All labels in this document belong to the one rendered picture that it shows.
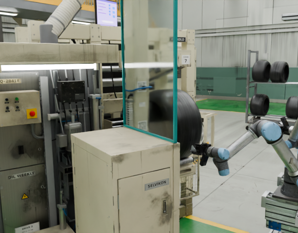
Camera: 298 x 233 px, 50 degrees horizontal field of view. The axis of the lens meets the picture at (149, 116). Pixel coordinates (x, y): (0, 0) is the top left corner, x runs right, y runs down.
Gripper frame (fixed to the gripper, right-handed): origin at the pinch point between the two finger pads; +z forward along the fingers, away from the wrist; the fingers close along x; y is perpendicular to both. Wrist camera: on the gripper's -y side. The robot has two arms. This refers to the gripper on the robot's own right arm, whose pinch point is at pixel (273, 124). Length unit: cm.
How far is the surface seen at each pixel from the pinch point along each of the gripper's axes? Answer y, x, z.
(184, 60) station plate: -75, -81, 24
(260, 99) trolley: 75, 332, 313
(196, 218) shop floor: 98, -70, 48
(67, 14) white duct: -121, -178, 20
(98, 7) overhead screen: -166, -7, 385
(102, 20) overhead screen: -143, -3, 388
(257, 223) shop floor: 104, -22, 6
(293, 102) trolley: 81, 358, 246
